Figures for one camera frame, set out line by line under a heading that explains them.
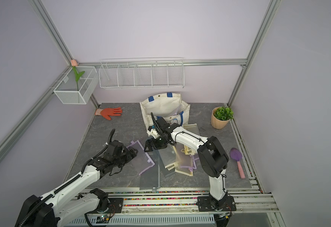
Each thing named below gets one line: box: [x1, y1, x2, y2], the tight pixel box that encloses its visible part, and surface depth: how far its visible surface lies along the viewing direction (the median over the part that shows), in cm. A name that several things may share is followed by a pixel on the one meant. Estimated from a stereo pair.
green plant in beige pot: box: [210, 105, 235, 130], surface depth 99 cm
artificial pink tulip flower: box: [70, 59, 86, 92], surface depth 92 cm
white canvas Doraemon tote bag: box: [139, 92, 191, 131], surface depth 101 cm
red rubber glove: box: [94, 106, 122, 121], surface depth 118 cm
